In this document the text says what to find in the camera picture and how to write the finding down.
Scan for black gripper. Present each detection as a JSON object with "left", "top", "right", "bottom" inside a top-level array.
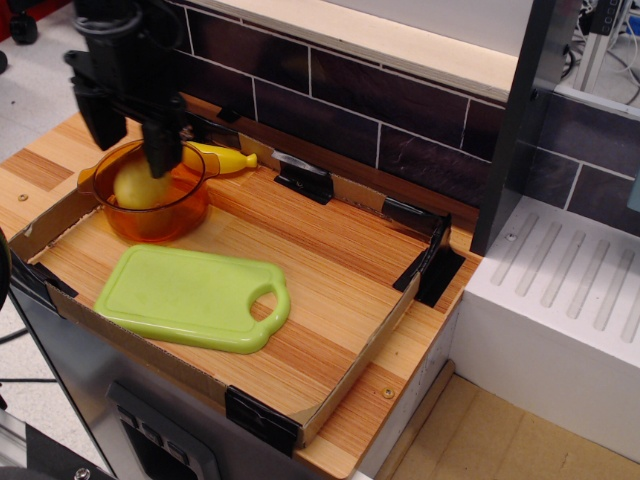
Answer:
[{"left": 64, "top": 1, "right": 186, "bottom": 179}]

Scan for yellow toy potato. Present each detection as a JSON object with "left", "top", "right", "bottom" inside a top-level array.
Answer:
[{"left": 113, "top": 159, "right": 172, "bottom": 210}]

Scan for orange transparent plastic pot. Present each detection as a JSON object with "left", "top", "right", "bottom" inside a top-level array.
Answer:
[{"left": 77, "top": 140, "right": 219, "bottom": 243}]

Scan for cardboard fence with black tape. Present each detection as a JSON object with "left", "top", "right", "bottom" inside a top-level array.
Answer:
[{"left": 1, "top": 115, "right": 479, "bottom": 476}]

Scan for yellow toy banana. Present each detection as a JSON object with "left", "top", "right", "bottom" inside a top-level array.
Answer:
[{"left": 182, "top": 141, "right": 258, "bottom": 176}]

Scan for green plastic cutting board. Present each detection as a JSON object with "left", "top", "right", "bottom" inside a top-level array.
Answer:
[{"left": 94, "top": 245, "right": 291, "bottom": 354}]

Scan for light wooden shelf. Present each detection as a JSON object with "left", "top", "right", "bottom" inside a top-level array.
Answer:
[{"left": 197, "top": 1, "right": 533, "bottom": 102}]

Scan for white drainboard counter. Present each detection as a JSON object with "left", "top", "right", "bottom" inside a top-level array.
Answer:
[{"left": 450, "top": 198, "right": 639, "bottom": 460}]

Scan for dark shelf support post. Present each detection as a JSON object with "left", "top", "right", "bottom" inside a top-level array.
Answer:
[{"left": 471, "top": 0, "right": 580, "bottom": 255}]

